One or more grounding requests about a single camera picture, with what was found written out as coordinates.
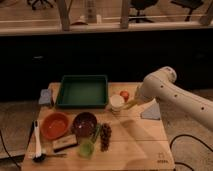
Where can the green vegetable stalk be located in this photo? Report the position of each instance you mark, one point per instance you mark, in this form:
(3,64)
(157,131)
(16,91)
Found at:
(96,133)

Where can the white spatula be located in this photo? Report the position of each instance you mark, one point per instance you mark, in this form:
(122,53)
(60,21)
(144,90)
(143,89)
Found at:
(38,152)

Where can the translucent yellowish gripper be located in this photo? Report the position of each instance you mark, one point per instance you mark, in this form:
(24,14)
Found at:
(138,96)

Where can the small green cup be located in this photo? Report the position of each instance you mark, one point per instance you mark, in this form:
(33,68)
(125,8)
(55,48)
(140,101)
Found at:
(86,148)

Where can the grey folded cloth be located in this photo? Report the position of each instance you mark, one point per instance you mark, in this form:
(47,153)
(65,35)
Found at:
(152,112)

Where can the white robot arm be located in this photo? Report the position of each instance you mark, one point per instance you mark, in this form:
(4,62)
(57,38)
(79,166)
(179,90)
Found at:
(160,84)

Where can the yellow banana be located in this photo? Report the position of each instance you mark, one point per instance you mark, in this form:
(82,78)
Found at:
(129,104)

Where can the dark maroon bowl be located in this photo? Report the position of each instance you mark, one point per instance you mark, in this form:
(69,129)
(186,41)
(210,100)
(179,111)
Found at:
(84,124)

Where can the wooden block eraser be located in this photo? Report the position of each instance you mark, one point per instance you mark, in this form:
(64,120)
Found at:
(64,142)

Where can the brown grape bunch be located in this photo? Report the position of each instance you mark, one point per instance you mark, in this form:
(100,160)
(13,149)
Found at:
(105,136)

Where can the white paper cup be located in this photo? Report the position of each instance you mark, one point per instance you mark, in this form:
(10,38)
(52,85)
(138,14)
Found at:
(116,103)

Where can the black spoon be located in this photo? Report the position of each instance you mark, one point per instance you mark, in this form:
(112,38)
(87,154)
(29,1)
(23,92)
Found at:
(42,157)

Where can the small red tomato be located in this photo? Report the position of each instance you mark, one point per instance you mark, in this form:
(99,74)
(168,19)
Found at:
(125,95)

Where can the orange plastic bowl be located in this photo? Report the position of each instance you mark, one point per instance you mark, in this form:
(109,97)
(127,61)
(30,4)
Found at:
(55,126)

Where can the green plastic tray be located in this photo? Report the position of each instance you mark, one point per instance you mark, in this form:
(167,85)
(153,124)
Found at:
(83,91)

